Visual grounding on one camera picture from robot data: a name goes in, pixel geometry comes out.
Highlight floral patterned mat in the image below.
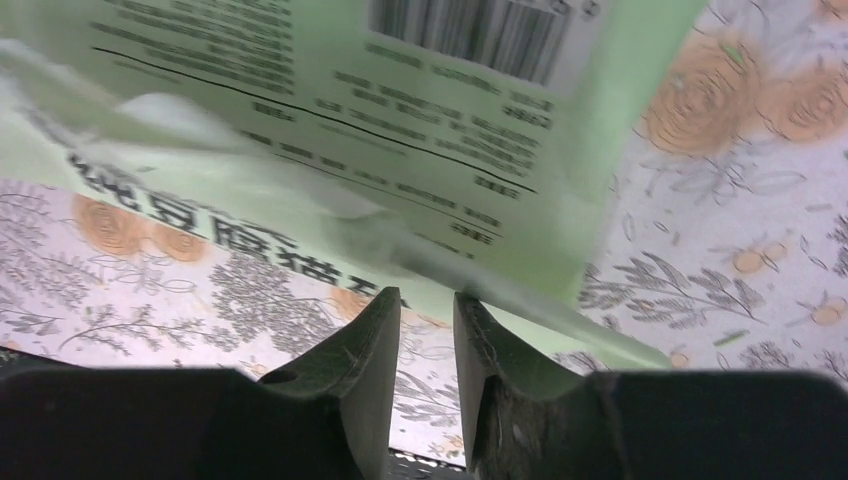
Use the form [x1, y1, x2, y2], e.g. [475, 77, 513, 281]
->
[1, 1, 847, 465]

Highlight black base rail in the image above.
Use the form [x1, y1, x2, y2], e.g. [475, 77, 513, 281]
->
[387, 448, 474, 480]

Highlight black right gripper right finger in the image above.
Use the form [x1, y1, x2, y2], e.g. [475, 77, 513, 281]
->
[453, 293, 597, 479]

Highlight green cat litter bag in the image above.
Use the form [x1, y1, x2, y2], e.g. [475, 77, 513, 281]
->
[1, 1, 704, 368]

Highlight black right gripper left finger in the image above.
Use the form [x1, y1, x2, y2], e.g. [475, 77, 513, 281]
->
[259, 287, 401, 479]

